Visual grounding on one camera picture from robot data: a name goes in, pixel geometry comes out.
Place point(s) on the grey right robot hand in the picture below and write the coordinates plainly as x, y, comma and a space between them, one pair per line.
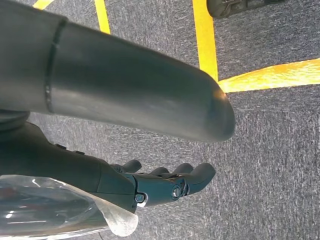
112, 82

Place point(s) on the yellow floor tape square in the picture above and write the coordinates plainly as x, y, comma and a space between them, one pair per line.
103, 16
204, 39

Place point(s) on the translucent plastic film flap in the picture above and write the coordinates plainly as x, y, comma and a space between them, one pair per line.
50, 212

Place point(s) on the black robot foot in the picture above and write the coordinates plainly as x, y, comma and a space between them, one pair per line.
225, 8

